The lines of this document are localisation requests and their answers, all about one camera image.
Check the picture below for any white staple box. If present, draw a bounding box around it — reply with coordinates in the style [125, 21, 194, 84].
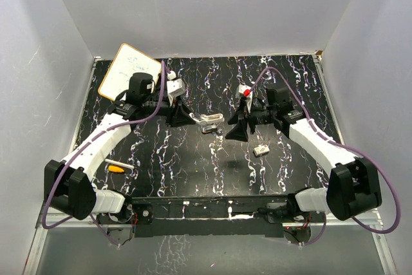
[253, 145, 270, 157]

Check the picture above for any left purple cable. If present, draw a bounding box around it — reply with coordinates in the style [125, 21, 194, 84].
[41, 61, 173, 247]

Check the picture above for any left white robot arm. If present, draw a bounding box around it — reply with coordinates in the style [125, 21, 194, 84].
[44, 71, 195, 223]

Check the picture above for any white marker pen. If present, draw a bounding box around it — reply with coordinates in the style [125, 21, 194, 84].
[105, 159, 134, 169]

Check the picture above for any purple cable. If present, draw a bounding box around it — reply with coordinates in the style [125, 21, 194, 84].
[41, 61, 173, 247]
[247, 66, 402, 245]

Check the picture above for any aluminium frame rail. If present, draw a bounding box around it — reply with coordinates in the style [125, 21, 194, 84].
[24, 199, 107, 275]

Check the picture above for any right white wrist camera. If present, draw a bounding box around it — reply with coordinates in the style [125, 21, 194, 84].
[236, 84, 253, 113]

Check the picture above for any beige grey stapler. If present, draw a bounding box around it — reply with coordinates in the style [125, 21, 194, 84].
[189, 113, 225, 127]

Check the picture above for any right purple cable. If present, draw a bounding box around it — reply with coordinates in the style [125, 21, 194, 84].
[247, 66, 402, 245]

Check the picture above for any orange marker cap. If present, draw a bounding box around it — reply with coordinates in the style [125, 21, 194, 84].
[108, 165, 125, 173]

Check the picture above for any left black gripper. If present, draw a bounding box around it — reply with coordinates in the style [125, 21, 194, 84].
[143, 95, 196, 128]

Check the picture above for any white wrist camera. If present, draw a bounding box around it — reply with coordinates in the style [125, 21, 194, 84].
[236, 84, 253, 113]
[167, 70, 186, 106]

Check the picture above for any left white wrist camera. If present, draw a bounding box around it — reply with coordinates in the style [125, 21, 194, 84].
[167, 70, 186, 106]

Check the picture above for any small whiteboard with wooden frame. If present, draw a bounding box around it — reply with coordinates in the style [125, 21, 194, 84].
[98, 43, 161, 101]

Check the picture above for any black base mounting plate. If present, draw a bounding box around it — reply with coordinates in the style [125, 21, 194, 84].
[96, 191, 323, 239]

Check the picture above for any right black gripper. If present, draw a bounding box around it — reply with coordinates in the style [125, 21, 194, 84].
[224, 100, 276, 142]

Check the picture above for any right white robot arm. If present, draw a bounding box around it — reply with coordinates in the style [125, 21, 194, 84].
[225, 85, 382, 222]

